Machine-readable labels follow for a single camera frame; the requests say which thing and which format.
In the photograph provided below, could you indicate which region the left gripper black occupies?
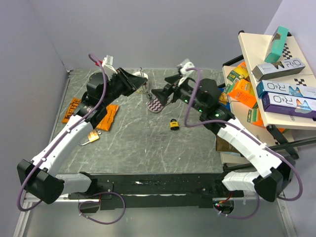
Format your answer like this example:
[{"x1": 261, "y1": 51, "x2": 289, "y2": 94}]
[{"x1": 101, "y1": 67, "x2": 147, "y2": 107}]

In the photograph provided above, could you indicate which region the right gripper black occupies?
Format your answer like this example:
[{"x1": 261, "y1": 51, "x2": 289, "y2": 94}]
[{"x1": 150, "y1": 74, "x2": 205, "y2": 114}]

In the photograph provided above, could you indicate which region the yellow padlock black shackle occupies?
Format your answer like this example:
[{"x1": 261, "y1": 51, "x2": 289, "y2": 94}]
[{"x1": 170, "y1": 118, "x2": 180, "y2": 130}]

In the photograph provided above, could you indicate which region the small brass padlock with keys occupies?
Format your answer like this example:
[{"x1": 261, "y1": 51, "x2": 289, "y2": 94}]
[{"x1": 135, "y1": 67, "x2": 153, "y2": 101}]

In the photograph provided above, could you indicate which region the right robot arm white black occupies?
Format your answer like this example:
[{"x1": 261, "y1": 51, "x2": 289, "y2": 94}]
[{"x1": 152, "y1": 76, "x2": 295, "y2": 202}]

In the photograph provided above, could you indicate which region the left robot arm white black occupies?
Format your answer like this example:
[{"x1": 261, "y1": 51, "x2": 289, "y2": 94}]
[{"x1": 17, "y1": 68, "x2": 148, "y2": 204}]

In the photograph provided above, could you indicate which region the white tape roll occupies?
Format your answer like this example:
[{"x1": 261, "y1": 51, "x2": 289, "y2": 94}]
[{"x1": 133, "y1": 71, "x2": 149, "y2": 94}]

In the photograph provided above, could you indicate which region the pink black zigzag sponge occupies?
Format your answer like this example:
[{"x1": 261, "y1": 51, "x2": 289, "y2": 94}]
[{"x1": 147, "y1": 97, "x2": 171, "y2": 113}]

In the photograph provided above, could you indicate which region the orange potato chips bag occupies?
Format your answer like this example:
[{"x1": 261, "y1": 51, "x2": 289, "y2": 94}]
[{"x1": 62, "y1": 97, "x2": 119, "y2": 131}]

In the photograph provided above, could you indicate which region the blue chips bag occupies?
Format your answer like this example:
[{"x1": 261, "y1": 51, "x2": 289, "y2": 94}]
[{"x1": 219, "y1": 88, "x2": 231, "y2": 111}]

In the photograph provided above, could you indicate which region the large brass padlock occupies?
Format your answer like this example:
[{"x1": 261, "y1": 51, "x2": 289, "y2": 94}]
[{"x1": 79, "y1": 130, "x2": 102, "y2": 146}]

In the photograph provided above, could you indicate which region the yellow green box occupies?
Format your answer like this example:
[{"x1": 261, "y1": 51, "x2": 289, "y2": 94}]
[{"x1": 227, "y1": 61, "x2": 249, "y2": 83}]

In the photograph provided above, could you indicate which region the orange snack box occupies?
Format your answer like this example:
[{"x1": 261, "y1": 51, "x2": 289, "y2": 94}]
[{"x1": 228, "y1": 79, "x2": 257, "y2": 108}]

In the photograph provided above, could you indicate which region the beige lower shelf board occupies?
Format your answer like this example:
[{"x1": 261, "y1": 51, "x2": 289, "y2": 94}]
[{"x1": 220, "y1": 66, "x2": 294, "y2": 166}]

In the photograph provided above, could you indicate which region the beige shelf board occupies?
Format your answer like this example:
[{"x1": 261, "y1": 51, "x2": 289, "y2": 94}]
[
  {"x1": 238, "y1": 33, "x2": 316, "y2": 130},
  {"x1": 220, "y1": 66, "x2": 294, "y2": 166}
]

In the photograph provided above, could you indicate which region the green orange box lower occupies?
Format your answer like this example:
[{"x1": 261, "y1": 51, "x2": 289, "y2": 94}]
[{"x1": 247, "y1": 108, "x2": 265, "y2": 127}]

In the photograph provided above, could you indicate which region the silver R&O box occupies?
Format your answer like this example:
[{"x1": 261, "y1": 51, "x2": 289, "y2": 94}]
[{"x1": 251, "y1": 58, "x2": 306, "y2": 81}]

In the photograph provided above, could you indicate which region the beige upper shelf board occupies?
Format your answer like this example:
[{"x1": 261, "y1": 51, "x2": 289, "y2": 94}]
[{"x1": 238, "y1": 33, "x2": 316, "y2": 130}]

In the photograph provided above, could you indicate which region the blue R&O box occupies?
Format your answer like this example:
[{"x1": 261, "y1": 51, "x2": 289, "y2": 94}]
[{"x1": 256, "y1": 80, "x2": 316, "y2": 99}]

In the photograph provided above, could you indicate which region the teal box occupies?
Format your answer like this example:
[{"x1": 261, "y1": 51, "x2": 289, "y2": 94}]
[{"x1": 264, "y1": 26, "x2": 288, "y2": 63}]

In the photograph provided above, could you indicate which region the purple R&O box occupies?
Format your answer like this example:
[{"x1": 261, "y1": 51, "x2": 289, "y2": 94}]
[{"x1": 261, "y1": 92, "x2": 316, "y2": 120}]

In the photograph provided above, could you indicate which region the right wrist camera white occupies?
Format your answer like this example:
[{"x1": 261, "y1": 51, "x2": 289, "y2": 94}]
[{"x1": 177, "y1": 58, "x2": 195, "y2": 77}]

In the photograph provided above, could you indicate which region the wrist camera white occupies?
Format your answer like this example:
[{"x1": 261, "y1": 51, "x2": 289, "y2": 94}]
[
  {"x1": 95, "y1": 55, "x2": 117, "y2": 78},
  {"x1": 177, "y1": 58, "x2": 195, "y2": 77}
]

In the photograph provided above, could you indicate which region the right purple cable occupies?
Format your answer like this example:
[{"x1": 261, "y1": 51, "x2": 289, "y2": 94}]
[{"x1": 184, "y1": 67, "x2": 304, "y2": 220}]

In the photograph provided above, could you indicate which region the purple cable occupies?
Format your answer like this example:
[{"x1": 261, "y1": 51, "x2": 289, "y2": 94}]
[
  {"x1": 16, "y1": 53, "x2": 126, "y2": 225},
  {"x1": 184, "y1": 67, "x2": 304, "y2": 220}
]

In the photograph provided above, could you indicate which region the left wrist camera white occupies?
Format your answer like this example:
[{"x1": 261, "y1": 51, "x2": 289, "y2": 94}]
[{"x1": 95, "y1": 55, "x2": 117, "y2": 78}]

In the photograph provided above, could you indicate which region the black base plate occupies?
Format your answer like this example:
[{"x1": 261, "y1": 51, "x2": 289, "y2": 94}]
[{"x1": 68, "y1": 173, "x2": 244, "y2": 210}]

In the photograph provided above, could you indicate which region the black shelf frame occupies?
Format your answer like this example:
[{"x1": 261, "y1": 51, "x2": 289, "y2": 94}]
[{"x1": 223, "y1": 31, "x2": 316, "y2": 159}]

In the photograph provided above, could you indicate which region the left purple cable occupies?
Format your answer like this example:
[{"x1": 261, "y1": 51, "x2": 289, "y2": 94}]
[{"x1": 16, "y1": 53, "x2": 126, "y2": 225}]

